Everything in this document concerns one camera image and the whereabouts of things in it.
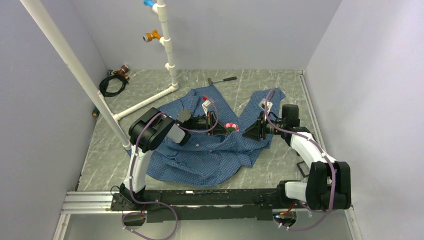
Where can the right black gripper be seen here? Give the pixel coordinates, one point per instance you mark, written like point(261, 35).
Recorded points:
point(258, 130)

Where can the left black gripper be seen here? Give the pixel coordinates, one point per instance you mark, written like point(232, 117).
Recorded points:
point(218, 129)

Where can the pink flower brooch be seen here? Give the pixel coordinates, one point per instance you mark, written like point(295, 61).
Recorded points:
point(232, 127)

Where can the blue checkered shirt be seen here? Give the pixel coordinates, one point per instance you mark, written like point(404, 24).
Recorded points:
point(207, 160)

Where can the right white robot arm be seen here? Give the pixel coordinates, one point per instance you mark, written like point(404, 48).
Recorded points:
point(328, 185)

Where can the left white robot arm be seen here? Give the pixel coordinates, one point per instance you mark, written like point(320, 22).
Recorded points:
point(148, 132)

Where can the green orange screwdriver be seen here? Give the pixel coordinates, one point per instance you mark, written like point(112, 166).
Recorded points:
point(95, 112)

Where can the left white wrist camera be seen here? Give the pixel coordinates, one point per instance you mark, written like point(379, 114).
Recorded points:
point(205, 105)

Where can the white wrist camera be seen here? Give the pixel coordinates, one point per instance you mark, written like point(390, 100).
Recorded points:
point(265, 105)
point(205, 105)

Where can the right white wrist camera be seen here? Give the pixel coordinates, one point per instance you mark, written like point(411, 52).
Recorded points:
point(265, 105)

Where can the black handled hammer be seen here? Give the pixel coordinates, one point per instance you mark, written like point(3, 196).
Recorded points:
point(215, 81)

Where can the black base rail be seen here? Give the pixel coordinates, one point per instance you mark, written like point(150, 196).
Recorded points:
point(205, 204)

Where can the orange hose nozzle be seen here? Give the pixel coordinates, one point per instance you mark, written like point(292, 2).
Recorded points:
point(149, 36)

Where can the white PVC pipe frame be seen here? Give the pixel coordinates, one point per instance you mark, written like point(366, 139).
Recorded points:
point(80, 66)

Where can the blue hose nozzle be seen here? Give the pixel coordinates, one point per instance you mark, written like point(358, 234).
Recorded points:
point(149, 3)

